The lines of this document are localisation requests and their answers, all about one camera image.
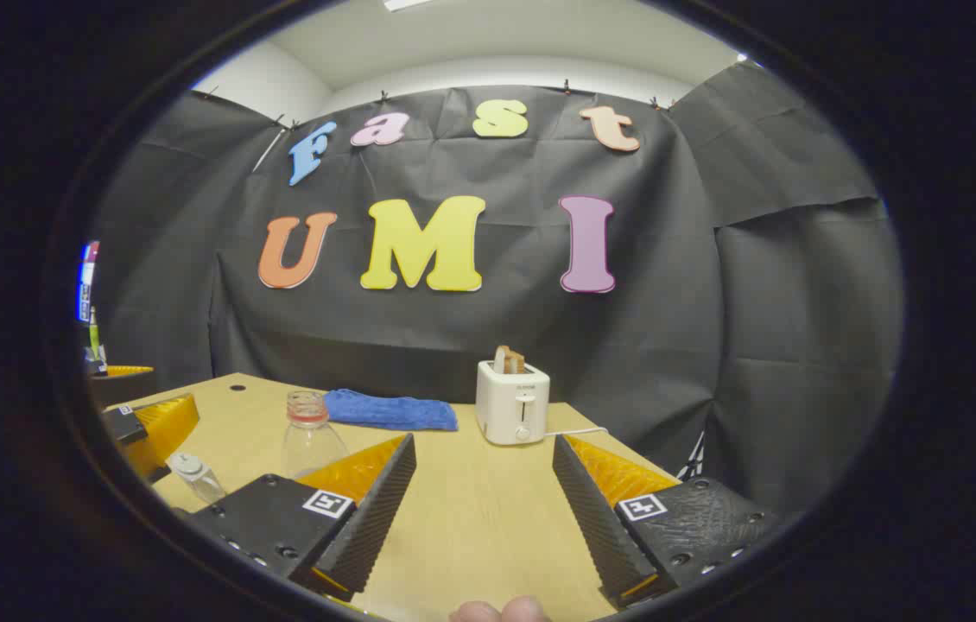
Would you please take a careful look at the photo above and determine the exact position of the clear plastic water bottle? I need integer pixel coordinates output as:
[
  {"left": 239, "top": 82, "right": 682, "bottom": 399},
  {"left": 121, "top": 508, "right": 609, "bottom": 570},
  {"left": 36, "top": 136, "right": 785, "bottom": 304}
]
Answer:
[{"left": 281, "top": 390, "right": 351, "bottom": 480}]

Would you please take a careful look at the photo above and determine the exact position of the white teacup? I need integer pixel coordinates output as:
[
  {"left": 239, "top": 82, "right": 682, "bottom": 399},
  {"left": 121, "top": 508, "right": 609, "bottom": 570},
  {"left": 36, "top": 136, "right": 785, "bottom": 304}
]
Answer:
[{"left": 181, "top": 466, "right": 228, "bottom": 506}]

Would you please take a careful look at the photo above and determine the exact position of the blue towel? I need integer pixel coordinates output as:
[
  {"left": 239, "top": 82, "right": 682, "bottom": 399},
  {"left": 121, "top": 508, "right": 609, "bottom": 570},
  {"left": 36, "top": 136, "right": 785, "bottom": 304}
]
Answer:
[{"left": 323, "top": 389, "right": 459, "bottom": 433}]

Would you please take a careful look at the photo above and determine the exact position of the black backdrop cloth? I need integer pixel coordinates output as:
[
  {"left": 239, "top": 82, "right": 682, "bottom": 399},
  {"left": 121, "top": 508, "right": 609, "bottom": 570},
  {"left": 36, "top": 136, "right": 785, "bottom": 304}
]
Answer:
[{"left": 91, "top": 60, "right": 903, "bottom": 519}]

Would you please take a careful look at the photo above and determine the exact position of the white toaster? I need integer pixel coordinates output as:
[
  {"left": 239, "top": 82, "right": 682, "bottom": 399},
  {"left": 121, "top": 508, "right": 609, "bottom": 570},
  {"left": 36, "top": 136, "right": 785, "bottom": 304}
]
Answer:
[{"left": 476, "top": 359, "right": 551, "bottom": 447}]

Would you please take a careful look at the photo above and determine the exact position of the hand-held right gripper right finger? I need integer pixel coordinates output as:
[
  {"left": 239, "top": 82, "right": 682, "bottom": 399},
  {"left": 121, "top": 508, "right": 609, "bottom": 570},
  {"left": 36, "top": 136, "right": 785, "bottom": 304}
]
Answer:
[{"left": 551, "top": 434, "right": 781, "bottom": 611}]

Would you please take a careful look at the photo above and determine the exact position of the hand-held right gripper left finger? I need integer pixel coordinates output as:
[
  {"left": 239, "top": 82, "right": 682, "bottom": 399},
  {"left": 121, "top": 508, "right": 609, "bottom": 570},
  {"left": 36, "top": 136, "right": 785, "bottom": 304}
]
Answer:
[{"left": 181, "top": 432, "right": 418, "bottom": 603}]

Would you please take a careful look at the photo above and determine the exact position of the computer monitor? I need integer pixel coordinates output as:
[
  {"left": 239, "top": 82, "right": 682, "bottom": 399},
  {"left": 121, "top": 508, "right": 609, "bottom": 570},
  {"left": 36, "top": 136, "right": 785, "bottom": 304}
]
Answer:
[{"left": 78, "top": 242, "right": 100, "bottom": 325}]

